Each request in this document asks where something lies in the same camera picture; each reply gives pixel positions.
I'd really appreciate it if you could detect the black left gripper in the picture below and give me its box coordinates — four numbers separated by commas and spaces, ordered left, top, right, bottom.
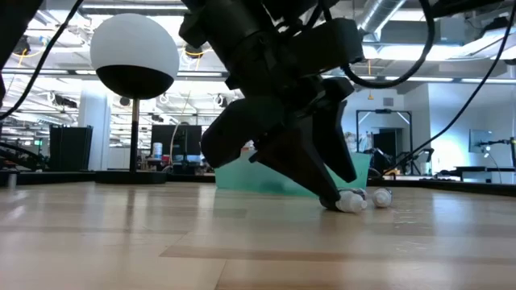
179, 0, 365, 211

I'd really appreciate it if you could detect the small food coloring bottle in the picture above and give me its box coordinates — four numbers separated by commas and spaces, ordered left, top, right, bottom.
334, 189, 368, 213
370, 188, 393, 209

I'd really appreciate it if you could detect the green translucent plastic tray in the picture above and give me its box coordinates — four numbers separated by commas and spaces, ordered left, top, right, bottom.
214, 151, 372, 198

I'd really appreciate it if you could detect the black monitor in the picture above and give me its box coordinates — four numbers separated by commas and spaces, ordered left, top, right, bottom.
151, 124, 202, 156

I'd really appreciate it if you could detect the background robot stand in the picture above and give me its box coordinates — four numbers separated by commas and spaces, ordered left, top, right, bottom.
478, 136, 516, 172

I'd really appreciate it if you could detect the white globe lamp black base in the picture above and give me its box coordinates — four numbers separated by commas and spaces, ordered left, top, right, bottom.
89, 13, 181, 185

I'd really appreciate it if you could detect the black cabinet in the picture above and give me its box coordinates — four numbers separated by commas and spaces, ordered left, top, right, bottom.
48, 124, 94, 172

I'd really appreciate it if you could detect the black rig frame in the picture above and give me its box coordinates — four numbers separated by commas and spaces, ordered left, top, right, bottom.
356, 108, 413, 166

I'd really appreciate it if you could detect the yellow hanging cord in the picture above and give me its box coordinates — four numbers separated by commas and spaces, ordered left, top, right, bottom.
366, 60, 375, 101

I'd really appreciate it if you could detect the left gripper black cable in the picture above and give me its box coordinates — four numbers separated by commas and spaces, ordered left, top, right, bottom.
318, 0, 436, 90

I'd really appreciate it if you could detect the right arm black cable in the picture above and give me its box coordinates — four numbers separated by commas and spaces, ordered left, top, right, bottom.
385, 3, 516, 175

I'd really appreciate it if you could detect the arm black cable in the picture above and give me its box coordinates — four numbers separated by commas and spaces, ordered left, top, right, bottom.
385, 3, 516, 175
0, 0, 85, 122

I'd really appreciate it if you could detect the silver ceiling duct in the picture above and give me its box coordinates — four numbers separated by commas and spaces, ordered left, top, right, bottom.
354, 0, 408, 33

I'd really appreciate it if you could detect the wall screen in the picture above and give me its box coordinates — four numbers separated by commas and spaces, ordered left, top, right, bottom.
468, 128, 494, 154

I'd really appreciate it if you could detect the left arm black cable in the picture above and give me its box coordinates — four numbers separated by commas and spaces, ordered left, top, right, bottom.
0, 0, 85, 122

